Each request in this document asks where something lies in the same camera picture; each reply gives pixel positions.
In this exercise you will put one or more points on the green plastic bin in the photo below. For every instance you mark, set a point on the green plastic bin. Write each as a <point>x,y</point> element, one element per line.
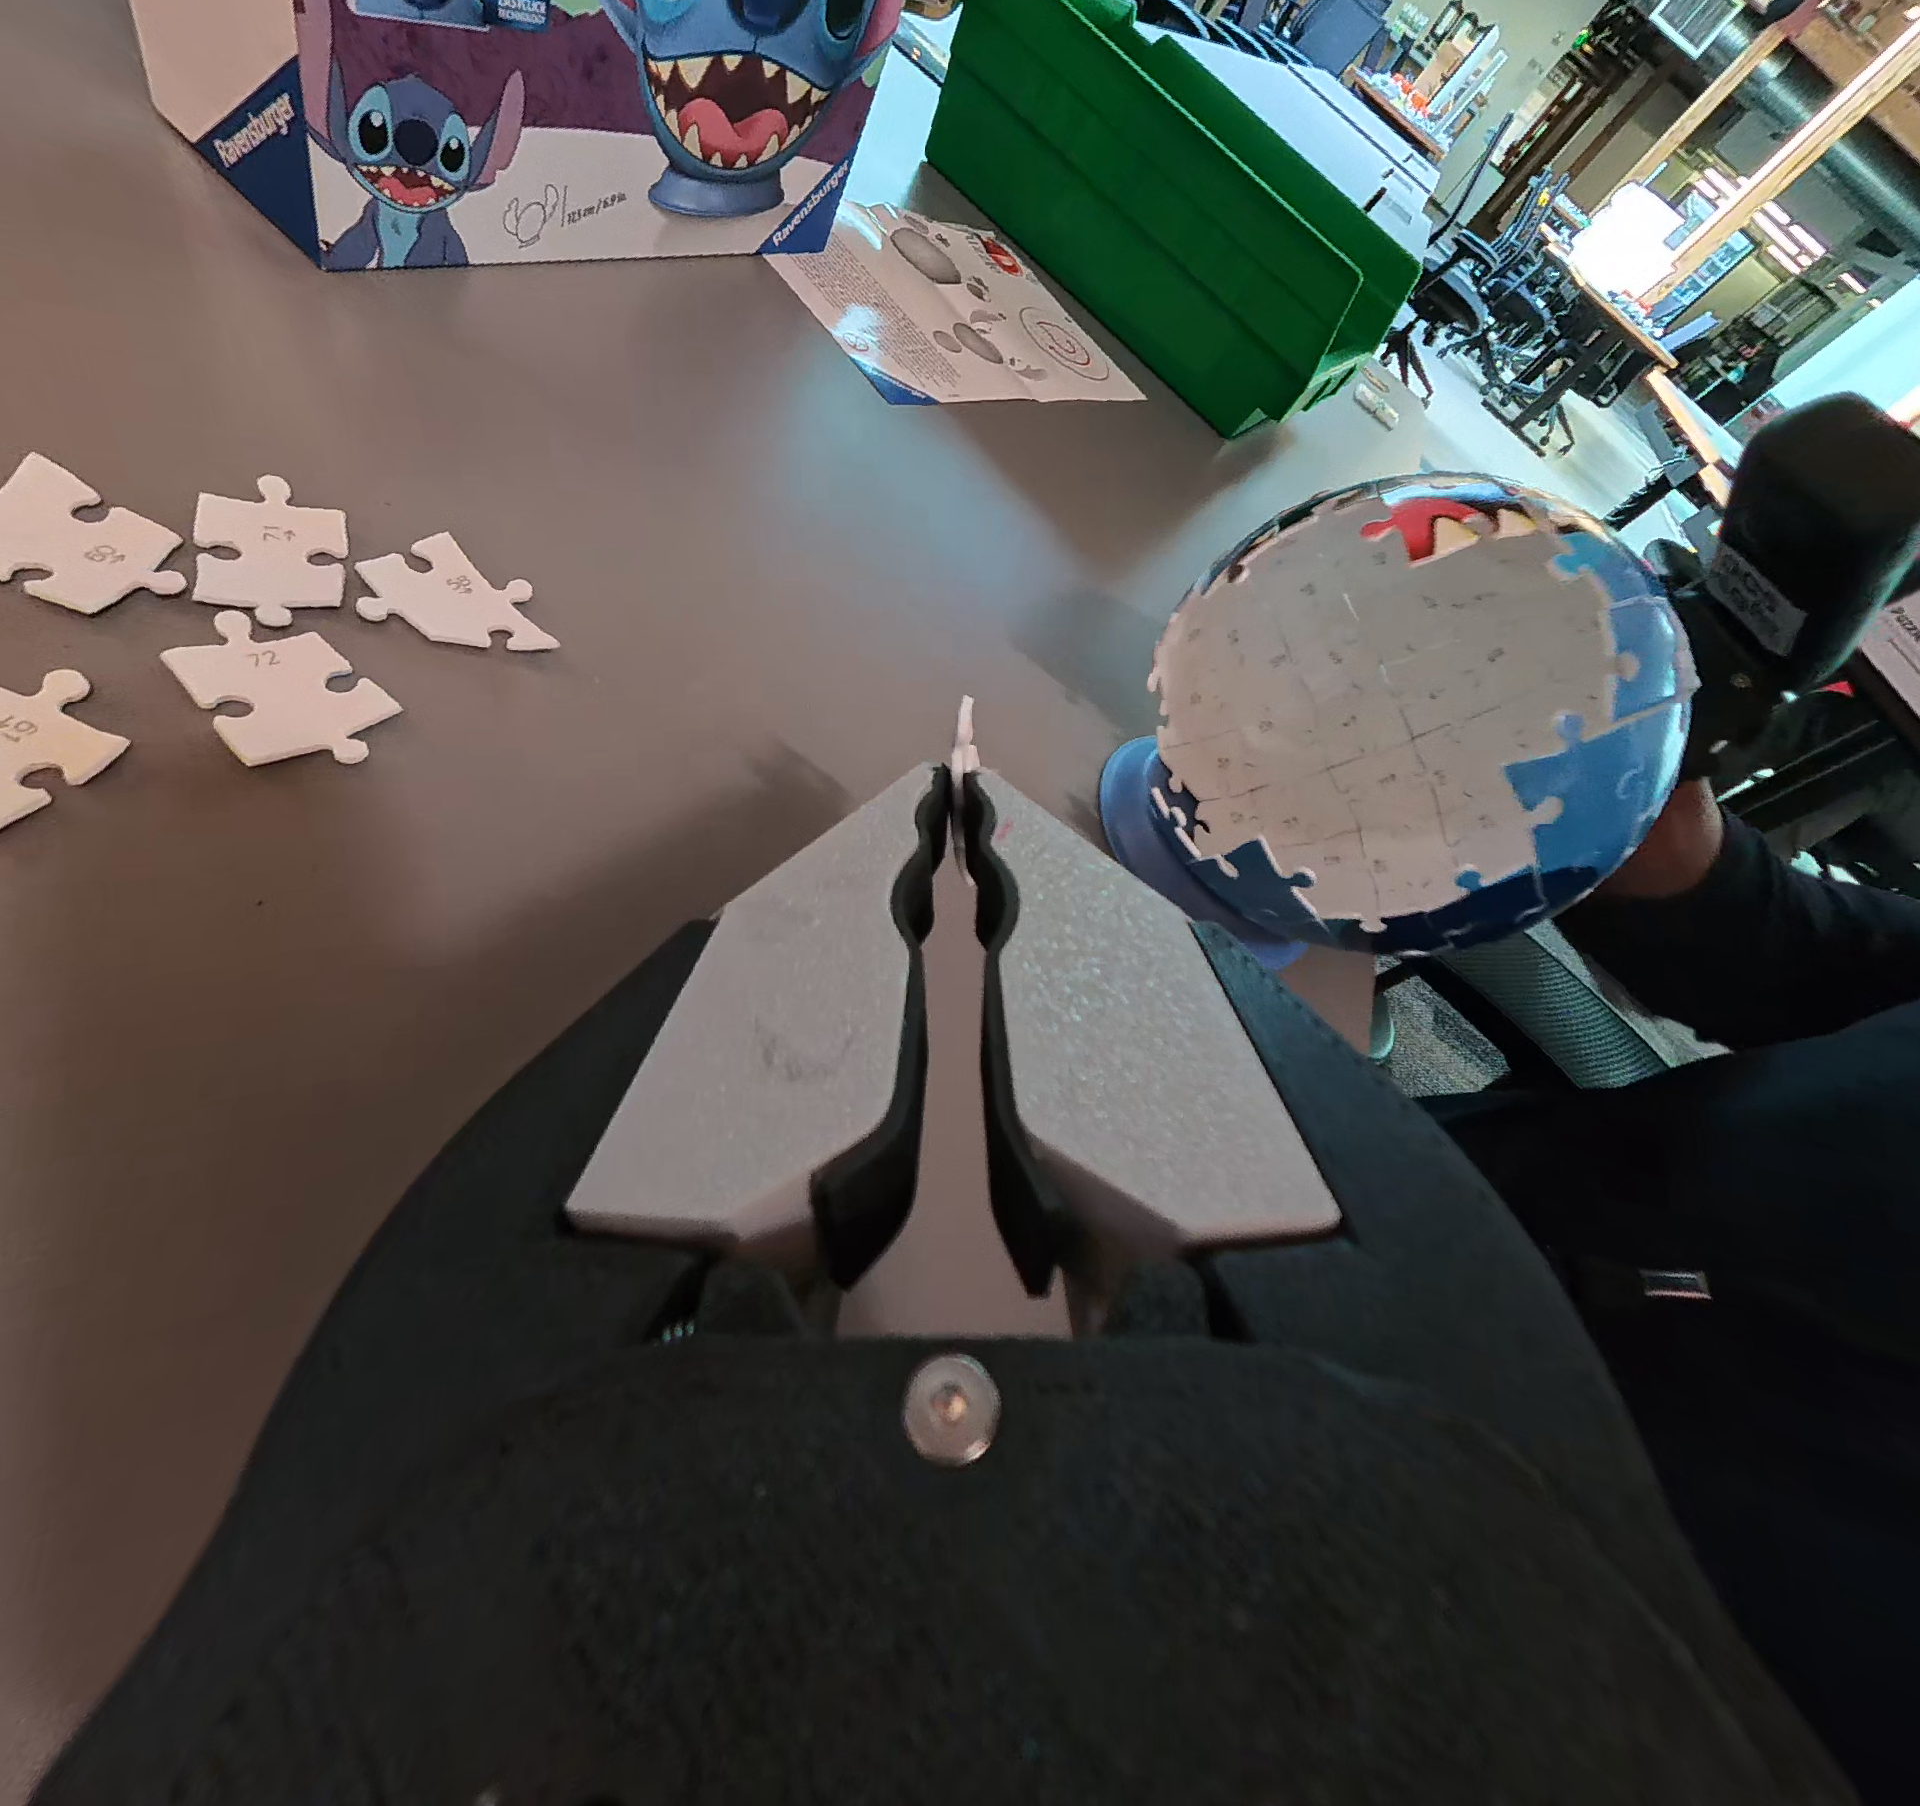
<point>1141,187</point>

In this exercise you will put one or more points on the white instruction leaflet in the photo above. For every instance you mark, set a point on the white instruction leaflet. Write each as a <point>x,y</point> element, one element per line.
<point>961,306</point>

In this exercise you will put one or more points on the blue cartoon puzzle ball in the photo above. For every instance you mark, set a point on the blue cartoon puzzle ball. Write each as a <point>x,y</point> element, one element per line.
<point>1394,726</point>

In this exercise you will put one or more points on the white puzzle piece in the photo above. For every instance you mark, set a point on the white puzzle piece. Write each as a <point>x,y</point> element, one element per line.
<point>963,749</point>
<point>45,749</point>
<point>279,689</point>
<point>459,595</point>
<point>91,535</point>
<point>270,547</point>

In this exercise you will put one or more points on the framed white sign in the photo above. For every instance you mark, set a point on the framed white sign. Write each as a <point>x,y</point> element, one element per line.
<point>1892,645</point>

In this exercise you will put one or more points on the black office chair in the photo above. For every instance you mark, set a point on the black office chair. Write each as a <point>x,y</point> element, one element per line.
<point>1478,314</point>

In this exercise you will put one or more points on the person's right forearm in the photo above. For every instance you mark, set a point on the person's right forearm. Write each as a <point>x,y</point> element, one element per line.
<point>1770,936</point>

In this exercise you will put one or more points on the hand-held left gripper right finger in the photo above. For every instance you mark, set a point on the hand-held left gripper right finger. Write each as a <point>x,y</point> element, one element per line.
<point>1171,1071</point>

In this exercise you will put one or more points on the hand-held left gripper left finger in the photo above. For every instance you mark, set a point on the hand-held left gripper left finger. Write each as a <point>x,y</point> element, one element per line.
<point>735,1071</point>

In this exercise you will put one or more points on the cartoon printed puzzle box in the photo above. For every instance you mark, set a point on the cartoon printed puzzle box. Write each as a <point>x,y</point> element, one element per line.
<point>450,111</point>

